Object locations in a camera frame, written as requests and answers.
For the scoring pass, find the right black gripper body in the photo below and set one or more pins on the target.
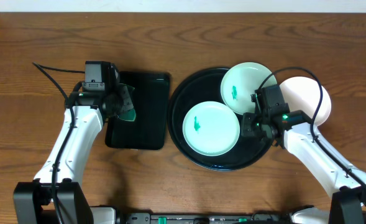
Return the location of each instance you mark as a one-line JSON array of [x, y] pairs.
[[253, 126]]

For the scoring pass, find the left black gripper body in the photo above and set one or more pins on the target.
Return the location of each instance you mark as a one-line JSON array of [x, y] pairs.
[[125, 101]]

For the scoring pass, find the green sponge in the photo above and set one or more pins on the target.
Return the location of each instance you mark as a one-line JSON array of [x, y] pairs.
[[127, 114]]

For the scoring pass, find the white plate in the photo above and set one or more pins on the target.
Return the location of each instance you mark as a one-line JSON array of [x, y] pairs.
[[302, 93]]

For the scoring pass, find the mint green plate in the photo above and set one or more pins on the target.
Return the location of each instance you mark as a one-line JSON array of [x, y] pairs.
[[211, 128], [239, 83]]

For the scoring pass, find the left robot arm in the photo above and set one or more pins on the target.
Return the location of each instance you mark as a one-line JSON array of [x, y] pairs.
[[55, 194]]

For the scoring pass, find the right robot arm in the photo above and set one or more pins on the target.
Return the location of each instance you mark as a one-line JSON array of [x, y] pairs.
[[342, 181]]

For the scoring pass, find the black rectangular tray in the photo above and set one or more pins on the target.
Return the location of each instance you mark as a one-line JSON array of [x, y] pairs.
[[150, 99]]

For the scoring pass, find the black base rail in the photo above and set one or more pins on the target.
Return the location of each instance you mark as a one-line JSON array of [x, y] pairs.
[[185, 218]]

